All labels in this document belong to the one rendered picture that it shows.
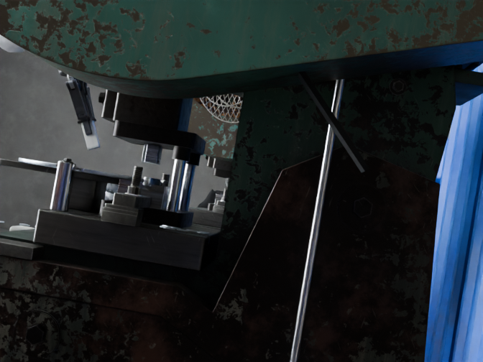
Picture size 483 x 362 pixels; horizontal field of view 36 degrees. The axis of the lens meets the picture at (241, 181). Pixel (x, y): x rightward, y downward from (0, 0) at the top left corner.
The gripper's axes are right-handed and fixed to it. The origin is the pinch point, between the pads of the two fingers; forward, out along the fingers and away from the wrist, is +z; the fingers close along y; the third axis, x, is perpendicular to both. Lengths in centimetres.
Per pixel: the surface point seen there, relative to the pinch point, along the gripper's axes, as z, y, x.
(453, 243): 68, -179, 112
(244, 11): 2, 79, 45
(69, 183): 16, 51, 7
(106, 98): 0.0, 37.5, 14.3
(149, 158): 13.5, 34.8, 19.4
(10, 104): -160, -621, -238
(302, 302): 46, 60, 42
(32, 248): 26, 60, 1
